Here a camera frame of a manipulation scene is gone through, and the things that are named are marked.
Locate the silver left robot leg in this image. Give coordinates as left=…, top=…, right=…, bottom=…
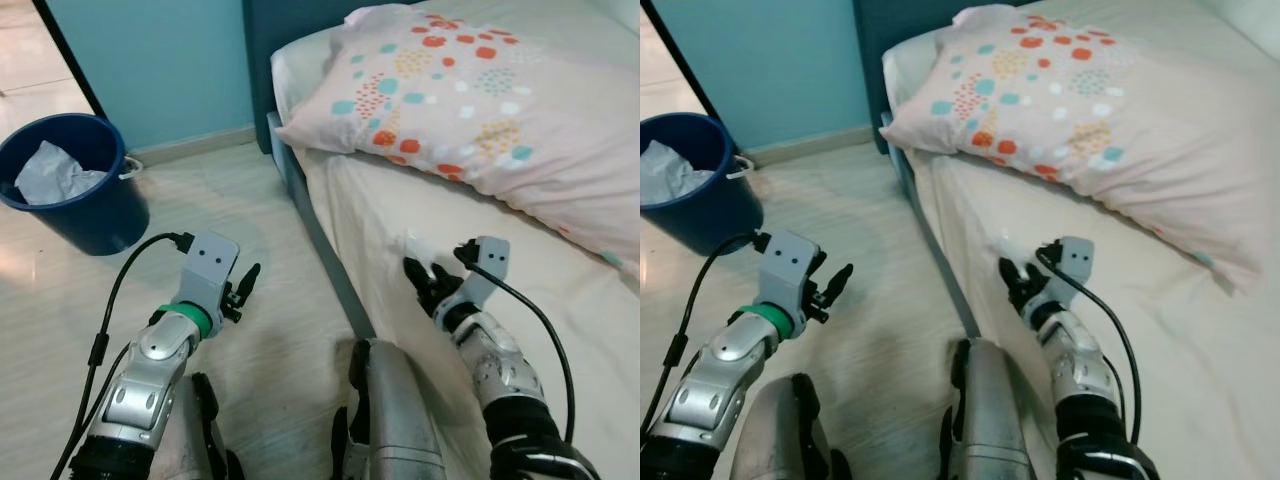
left=165, top=372, right=246, bottom=480
left=730, top=372, right=851, bottom=480

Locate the black door frame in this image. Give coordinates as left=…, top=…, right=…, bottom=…
left=655, top=0, right=721, bottom=119
left=33, top=0, right=106, bottom=119

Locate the blue-grey upholstered bed frame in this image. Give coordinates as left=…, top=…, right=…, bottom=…
left=853, top=0, right=1001, bottom=341
left=241, top=0, right=421, bottom=341

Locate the mattress with cream sheet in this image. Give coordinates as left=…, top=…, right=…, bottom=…
left=880, top=0, right=1280, bottom=480
left=270, top=0, right=641, bottom=480

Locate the silver right robot leg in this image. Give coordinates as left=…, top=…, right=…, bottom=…
left=940, top=338, right=1056, bottom=480
left=330, top=338, right=446, bottom=480

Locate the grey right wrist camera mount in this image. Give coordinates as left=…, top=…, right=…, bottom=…
left=455, top=236, right=511, bottom=311
left=1040, top=236, right=1094, bottom=301

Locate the silver robot leg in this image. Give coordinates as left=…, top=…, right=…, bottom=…
left=730, top=372, right=851, bottom=480
left=940, top=338, right=1056, bottom=480
left=330, top=338, right=446, bottom=480
left=165, top=372, right=246, bottom=480

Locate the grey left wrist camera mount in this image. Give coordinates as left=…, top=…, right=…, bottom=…
left=758, top=231, right=823, bottom=311
left=178, top=232, right=241, bottom=311

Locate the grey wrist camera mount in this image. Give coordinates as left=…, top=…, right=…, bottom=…
left=178, top=232, right=241, bottom=311
left=1040, top=236, right=1094, bottom=301
left=455, top=236, right=511, bottom=311
left=758, top=231, right=823, bottom=311

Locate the dark blue plastic bucket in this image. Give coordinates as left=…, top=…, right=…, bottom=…
left=0, top=113, right=151, bottom=257
left=640, top=112, right=766, bottom=257

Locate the pink dotted pillow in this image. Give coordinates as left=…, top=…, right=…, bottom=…
left=880, top=5, right=1280, bottom=293
left=275, top=3, right=641, bottom=291

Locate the crumpled white paper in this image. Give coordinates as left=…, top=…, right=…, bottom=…
left=14, top=141, right=108, bottom=207
left=640, top=140, right=709, bottom=206

